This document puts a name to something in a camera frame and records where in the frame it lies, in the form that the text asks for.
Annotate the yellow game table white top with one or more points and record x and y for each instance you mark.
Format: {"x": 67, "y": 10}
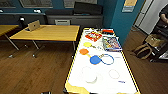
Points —
{"x": 100, "y": 85}

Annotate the yellow wall sign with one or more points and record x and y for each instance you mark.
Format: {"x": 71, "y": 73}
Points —
{"x": 129, "y": 5}

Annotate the wooden table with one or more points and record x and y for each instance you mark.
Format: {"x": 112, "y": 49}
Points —
{"x": 6, "y": 29}
{"x": 53, "y": 33}

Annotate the black wheeled cart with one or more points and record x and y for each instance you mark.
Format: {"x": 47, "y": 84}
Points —
{"x": 160, "y": 50}

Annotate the blue ping pong paddle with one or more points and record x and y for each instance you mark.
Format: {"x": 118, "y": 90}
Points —
{"x": 95, "y": 60}

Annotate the blue game box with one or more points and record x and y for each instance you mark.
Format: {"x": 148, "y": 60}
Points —
{"x": 111, "y": 44}

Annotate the small black object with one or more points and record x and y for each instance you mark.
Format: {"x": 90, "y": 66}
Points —
{"x": 21, "y": 19}

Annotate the clear round bowl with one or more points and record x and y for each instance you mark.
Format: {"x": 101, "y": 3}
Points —
{"x": 110, "y": 74}

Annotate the dark glass wall window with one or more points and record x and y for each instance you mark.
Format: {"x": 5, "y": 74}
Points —
{"x": 36, "y": 3}
{"x": 68, "y": 3}
{"x": 7, "y": 3}

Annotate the brown backpack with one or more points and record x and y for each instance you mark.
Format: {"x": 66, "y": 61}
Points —
{"x": 141, "y": 52}

